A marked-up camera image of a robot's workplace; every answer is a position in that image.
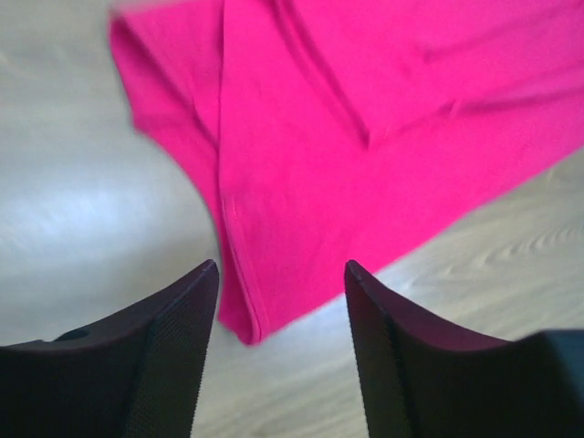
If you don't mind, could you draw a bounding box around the crimson red t shirt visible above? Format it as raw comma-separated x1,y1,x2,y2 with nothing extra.
109,1,583,345

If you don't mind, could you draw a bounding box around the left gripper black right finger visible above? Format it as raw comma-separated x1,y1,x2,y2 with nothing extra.
345,261,583,437

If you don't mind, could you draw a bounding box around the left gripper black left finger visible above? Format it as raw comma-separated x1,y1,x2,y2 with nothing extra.
1,260,219,437

